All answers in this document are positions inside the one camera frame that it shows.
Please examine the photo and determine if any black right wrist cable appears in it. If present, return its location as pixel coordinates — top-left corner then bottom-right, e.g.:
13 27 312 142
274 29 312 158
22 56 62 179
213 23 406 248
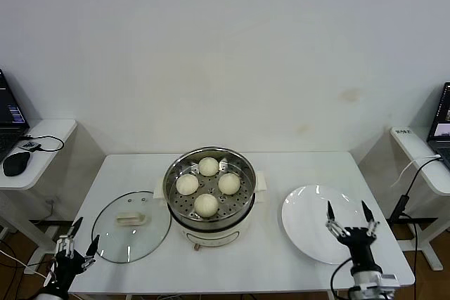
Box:
329 256 354 300

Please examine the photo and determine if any black laptop with dark screen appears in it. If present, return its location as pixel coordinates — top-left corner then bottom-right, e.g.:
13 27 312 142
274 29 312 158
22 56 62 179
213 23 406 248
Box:
0 67 30 162

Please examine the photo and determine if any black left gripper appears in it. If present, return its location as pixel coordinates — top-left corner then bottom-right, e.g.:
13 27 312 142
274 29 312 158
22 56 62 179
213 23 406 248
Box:
51 216 101 282

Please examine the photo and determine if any thin black looped desk cable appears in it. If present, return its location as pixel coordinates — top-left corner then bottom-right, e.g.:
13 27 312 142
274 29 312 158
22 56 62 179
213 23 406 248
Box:
19 133 65 154

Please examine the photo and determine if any stainless steel steamer basket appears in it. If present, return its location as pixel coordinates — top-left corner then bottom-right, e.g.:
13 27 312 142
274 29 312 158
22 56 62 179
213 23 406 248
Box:
162 145 257 223

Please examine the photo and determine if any white steamed baozi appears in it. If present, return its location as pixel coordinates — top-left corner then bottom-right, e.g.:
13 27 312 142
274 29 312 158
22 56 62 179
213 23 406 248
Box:
193 193 219 219
217 173 242 196
175 173 200 196
198 157 219 177

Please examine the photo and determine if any black computer mouse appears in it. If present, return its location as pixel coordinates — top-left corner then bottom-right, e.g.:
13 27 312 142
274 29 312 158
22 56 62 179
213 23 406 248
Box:
2 151 32 177

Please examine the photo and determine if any white round plate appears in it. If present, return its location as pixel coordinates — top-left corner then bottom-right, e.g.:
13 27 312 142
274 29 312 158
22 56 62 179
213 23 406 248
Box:
280 183 371 265

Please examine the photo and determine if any black cable with inline adapter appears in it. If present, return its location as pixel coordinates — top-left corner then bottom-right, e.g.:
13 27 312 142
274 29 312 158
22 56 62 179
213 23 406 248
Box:
386 157 444 300

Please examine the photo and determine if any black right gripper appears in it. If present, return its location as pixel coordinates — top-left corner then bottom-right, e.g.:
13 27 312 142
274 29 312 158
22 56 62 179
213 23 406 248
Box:
326 200 381 274

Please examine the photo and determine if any white floor cable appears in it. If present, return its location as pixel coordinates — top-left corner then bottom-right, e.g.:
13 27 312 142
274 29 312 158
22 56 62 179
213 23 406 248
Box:
0 249 49 279

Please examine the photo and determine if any cream electric cooker pot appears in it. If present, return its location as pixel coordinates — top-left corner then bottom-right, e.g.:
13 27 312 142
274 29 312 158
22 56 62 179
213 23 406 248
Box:
153 169 268 252

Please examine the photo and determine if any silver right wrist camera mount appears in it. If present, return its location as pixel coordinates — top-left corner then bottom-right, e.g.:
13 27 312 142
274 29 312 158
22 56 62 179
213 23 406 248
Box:
375 272 401 289

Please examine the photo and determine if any round glass pot lid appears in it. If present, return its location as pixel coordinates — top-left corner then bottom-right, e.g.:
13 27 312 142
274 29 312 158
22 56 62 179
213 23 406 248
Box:
90 190 172 265

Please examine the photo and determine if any black laptop with video windows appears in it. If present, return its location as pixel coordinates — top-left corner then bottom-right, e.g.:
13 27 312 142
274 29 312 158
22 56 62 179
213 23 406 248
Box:
425 81 450 169

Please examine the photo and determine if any white side desk with mouse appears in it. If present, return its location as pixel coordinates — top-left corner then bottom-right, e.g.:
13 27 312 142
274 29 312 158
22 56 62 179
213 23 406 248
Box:
0 119 77 276

